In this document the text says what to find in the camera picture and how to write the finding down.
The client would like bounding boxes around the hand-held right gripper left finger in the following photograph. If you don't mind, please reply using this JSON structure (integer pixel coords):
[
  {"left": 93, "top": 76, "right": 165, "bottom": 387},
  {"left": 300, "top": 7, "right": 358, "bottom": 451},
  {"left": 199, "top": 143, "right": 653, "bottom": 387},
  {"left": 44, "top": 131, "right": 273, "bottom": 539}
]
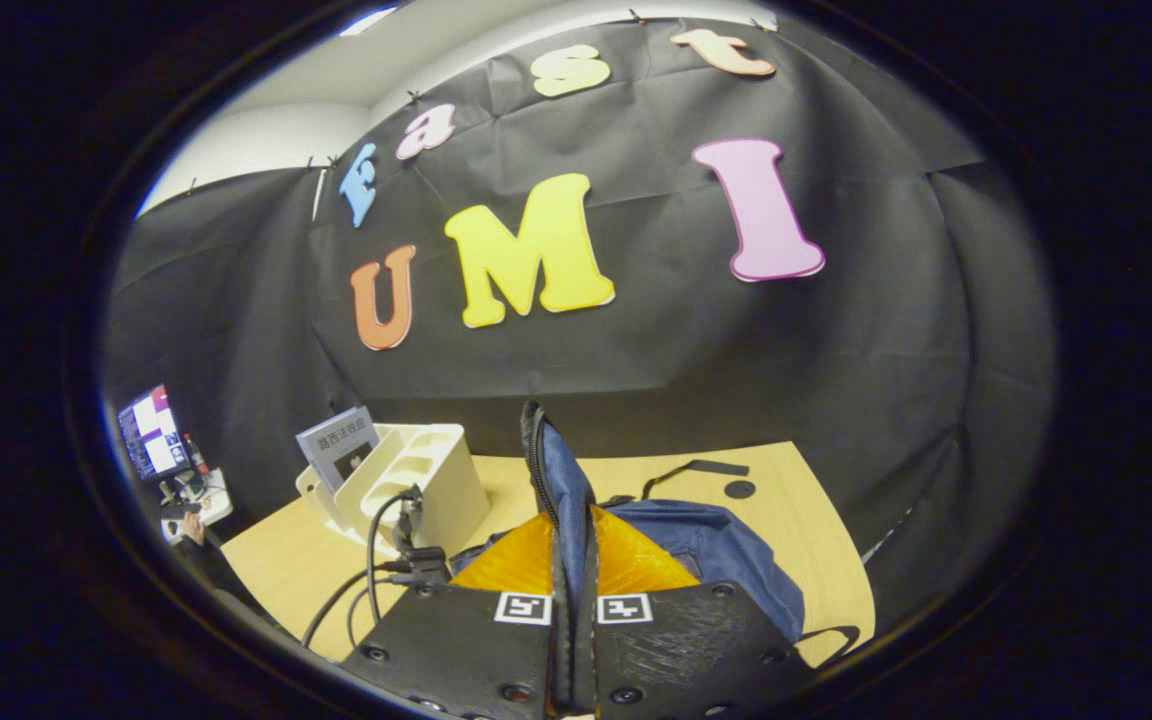
[{"left": 354, "top": 512, "right": 573, "bottom": 720}]

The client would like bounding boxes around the blue-grey book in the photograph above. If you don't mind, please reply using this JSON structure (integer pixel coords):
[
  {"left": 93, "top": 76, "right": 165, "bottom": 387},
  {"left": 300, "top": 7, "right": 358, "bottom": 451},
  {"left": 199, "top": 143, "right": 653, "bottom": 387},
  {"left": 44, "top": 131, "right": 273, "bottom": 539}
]
[{"left": 296, "top": 405, "right": 382, "bottom": 496}]

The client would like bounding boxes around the ceiling light panel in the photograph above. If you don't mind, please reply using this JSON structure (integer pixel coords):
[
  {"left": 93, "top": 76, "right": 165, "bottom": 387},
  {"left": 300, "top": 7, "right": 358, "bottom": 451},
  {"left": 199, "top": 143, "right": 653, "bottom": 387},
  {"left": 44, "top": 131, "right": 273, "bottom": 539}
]
[{"left": 341, "top": 5, "right": 399, "bottom": 37}]

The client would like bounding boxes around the computer monitor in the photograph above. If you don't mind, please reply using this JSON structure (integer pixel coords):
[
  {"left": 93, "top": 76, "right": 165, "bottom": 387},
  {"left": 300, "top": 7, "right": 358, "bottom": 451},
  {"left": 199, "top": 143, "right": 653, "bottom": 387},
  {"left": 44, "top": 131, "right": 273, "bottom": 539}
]
[{"left": 116, "top": 385, "right": 192, "bottom": 483}]

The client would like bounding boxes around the blue schoolbag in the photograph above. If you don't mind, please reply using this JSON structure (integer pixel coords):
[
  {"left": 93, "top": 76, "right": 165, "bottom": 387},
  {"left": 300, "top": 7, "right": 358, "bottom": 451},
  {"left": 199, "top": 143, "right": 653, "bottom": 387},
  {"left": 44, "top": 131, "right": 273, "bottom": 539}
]
[{"left": 448, "top": 400, "right": 862, "bottom": 713}]

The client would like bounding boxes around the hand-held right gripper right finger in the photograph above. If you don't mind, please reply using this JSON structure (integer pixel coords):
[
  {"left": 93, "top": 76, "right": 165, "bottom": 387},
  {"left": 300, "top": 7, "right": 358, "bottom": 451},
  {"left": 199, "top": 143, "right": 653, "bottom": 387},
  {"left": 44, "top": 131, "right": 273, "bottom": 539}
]
[{"left": 574, "top": 505, "right": 819, "bottom": 720}]

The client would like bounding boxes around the cream plastic bookshelf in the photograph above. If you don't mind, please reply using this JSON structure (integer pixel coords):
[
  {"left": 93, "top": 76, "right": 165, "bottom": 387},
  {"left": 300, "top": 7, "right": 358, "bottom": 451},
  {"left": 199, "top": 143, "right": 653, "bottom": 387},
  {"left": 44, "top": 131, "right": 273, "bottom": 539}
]
[{"left": 294, "top": 422, "right": 492, "bottom": 556}]

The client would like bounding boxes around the black cable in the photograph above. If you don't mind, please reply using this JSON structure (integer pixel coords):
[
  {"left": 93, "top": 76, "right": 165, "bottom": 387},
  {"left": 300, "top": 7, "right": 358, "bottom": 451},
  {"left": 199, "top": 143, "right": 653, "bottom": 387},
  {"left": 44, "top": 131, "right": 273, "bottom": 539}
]
[
  {"left": 364, "top": 490, "right": 422, "bottom": 626},
  {"left": 301, "top": 565, "right": 412, "bottom": 651}
]

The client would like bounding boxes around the black backdrop cloth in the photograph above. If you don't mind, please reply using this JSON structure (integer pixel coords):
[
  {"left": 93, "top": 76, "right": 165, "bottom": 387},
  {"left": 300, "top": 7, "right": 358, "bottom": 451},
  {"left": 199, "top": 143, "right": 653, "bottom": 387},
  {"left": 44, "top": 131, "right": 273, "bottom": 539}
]
[{"left": 101, "top": 15, "right": 1057, "bottom": 621}]

